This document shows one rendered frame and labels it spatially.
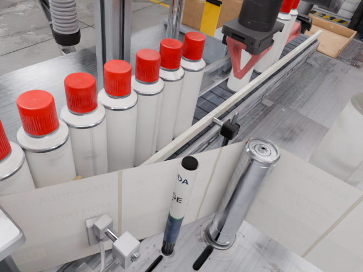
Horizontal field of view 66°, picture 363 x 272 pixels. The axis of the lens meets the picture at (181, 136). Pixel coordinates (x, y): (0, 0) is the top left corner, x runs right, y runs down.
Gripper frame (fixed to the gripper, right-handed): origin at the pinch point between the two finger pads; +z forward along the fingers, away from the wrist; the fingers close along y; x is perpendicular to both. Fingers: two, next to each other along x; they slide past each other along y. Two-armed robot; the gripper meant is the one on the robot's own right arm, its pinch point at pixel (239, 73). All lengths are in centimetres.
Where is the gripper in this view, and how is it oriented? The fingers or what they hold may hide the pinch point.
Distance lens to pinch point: 53.0
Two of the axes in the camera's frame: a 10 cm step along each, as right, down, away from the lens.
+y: 6.0, -4.8, 6.4
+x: -7.8, -5.0, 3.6
